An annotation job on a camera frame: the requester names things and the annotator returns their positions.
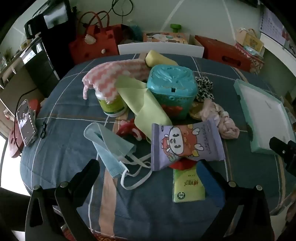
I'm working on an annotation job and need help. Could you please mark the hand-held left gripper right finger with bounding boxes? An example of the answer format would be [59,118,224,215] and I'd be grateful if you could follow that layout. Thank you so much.
[196,160,274,241]

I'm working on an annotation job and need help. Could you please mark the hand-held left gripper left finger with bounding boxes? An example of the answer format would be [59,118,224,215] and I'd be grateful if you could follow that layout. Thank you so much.
[25,159,101,241]

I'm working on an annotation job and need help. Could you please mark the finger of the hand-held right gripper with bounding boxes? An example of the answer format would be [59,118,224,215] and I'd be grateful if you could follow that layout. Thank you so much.
[269,137,296,177]

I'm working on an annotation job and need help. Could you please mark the green tissue packet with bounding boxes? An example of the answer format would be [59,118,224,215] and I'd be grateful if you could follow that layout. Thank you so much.
[172,162,206,204]

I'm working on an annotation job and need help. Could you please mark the blue face mask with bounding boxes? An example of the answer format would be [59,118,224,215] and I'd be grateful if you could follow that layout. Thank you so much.
[83,122,154,190]

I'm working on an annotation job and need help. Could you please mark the teal rimmed white tray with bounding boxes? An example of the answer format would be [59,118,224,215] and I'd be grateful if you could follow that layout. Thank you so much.
[233,79,296,155]

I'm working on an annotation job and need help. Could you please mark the purple cartoon tissue packet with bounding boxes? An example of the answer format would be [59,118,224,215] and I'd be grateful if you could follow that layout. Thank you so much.
[151,117,226,171]

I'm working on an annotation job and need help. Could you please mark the yellow-green cloth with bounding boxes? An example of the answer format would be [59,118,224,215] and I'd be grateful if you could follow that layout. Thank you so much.
[116,76,173,142]

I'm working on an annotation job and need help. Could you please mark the pink zigzag fluffy towel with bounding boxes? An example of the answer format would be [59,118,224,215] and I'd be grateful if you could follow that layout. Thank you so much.
[82,61,153,103]

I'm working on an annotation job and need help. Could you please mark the leopard print scrunchie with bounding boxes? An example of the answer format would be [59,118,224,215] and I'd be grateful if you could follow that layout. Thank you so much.
[194,76,215,102]

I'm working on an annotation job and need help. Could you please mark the red packet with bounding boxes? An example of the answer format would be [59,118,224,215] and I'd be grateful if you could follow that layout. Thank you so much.
[169,159,197,171]

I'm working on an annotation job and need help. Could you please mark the pink scrunchie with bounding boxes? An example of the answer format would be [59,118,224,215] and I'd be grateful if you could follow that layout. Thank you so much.
[199,101,240,139]

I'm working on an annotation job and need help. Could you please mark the green and white jar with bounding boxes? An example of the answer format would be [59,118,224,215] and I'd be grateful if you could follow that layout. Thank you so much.
[95,89,128,117]

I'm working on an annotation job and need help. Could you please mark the yellow scrunchie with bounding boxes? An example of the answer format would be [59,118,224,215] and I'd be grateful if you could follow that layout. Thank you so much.
[189,103,208,121]

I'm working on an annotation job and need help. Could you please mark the red plastic stool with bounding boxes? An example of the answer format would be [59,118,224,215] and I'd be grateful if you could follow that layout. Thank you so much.
[9,100,42,158]

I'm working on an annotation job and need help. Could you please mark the smartphone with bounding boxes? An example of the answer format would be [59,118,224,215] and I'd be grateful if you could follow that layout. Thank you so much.
[15,99,38,147]

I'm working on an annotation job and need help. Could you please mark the red patterned tin box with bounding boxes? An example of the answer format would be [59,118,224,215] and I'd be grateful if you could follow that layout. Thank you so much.
[235,43,265,75]

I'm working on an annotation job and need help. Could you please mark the white desk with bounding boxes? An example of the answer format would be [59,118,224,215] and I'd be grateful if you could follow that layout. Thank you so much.
[260,32,296,77]

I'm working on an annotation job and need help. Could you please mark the blue wipes pack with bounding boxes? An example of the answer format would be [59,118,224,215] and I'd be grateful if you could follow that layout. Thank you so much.
[244,45,260,56]

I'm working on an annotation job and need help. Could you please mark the teal plastic wipes box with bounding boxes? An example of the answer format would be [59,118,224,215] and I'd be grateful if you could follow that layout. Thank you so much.
[146,65,198,120]

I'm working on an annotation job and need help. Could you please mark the yellow gift bag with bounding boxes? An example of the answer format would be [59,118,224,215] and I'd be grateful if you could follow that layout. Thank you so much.
[236,28,264,52]

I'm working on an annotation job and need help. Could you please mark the dark cabinet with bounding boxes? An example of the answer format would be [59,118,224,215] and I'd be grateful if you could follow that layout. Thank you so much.
[24,36,60,98]

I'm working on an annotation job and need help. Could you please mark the red cardboard box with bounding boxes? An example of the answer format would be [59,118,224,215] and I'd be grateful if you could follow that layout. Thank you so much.
[195,35,253,70]

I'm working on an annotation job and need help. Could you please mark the red tote bag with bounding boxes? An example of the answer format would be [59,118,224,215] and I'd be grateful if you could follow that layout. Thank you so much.
[69,11,123,65]

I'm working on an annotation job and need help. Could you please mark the yellow sponge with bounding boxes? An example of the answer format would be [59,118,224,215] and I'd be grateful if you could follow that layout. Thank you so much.
[145,50,178,68]

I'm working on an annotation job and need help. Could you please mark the white cardboard box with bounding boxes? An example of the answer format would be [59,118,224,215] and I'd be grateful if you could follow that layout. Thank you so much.
[118,42,204,58]

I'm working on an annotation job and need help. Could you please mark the teal fluffy duster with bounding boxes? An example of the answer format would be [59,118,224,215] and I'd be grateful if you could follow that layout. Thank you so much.
[128,24,142,39]

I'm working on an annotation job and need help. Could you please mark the orange printed box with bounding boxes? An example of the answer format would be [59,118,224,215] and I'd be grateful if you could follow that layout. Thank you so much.
[142,32,190,44]

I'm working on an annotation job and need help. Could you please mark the black kettle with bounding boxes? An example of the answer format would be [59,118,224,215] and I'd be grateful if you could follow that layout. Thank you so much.
[24,19,42,39]

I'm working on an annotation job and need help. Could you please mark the black monitor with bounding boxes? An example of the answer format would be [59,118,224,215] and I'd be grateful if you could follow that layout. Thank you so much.
[43,7,70,29]

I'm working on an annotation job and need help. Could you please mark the wall calendar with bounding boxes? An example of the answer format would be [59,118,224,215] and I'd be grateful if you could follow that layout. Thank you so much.
[259,9,287,45]

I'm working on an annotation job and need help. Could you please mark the black wall cable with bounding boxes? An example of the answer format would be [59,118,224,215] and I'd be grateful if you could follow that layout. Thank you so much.
[112,0,133,16]

